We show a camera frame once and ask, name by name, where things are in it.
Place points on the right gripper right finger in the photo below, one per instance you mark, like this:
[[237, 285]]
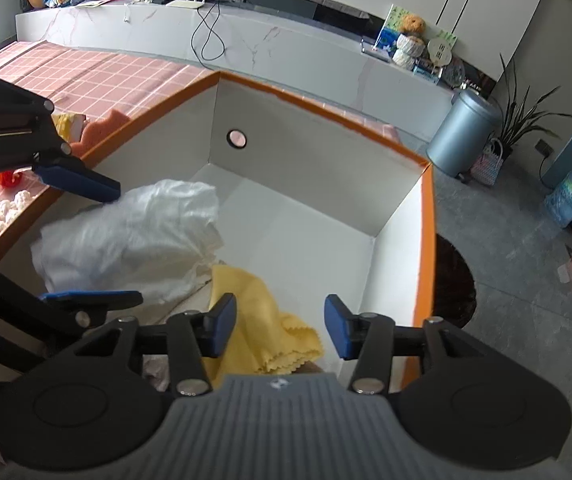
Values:
[[366, 340]]

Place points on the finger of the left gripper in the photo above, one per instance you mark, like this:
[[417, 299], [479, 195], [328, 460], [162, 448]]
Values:
[[79, 181], [78, 300]]

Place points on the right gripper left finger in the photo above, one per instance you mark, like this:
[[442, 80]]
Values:
[[192, 337]]

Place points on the white cloth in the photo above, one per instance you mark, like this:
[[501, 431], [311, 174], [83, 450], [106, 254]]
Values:
[[160, 240]]

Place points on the yellow snack bag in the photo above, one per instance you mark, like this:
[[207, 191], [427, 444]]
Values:
[[69, 126]]

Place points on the yellow cloth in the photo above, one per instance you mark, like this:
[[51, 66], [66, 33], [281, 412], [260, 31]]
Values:
[[265, 339]]

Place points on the pink checkered tablecloth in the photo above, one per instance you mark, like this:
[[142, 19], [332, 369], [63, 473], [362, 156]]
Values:
[[81, 85]]

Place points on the orange white storage box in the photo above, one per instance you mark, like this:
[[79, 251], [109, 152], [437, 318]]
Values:
[[392, 273]]

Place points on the woven plastic basket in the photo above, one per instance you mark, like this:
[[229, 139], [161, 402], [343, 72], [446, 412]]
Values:
[[487, 167]]

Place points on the grey metal trash bin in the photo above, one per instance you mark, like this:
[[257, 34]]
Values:
[[463, 134]]

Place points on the blue water bottle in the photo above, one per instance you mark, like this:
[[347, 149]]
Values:
[[559, 202]]

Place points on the potted floor plant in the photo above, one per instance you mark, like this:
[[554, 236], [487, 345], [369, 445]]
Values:
[[519, 114]]

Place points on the white marble TV cabinet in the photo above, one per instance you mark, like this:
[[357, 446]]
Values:
[[288, 53]]

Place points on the green picture book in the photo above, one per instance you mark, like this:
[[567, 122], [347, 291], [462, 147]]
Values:
[[386, 39]]

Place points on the round paper fan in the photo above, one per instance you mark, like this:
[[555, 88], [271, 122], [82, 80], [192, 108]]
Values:
[[439, 52]]

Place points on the teddy bear toy stack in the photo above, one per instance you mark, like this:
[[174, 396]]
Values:
[[409, 44]]

